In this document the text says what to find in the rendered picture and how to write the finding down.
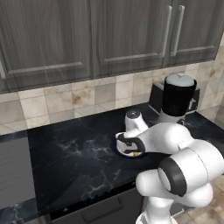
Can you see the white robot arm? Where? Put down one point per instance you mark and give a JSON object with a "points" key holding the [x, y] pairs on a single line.
{"points": [[175, 140]]}

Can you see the black blender with pale lid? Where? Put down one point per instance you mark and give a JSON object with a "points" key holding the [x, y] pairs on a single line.
{"points": [[178, 99]]}

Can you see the black toaster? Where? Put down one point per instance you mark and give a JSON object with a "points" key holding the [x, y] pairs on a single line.
{"points": [[155, 97]]}

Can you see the grey wood wide cupboard door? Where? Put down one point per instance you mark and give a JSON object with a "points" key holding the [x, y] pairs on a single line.
{"points": [[43, 38]]}

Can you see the dark grey dishwasher door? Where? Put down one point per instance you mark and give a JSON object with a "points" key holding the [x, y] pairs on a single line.
{"points": [[67, 217]]}

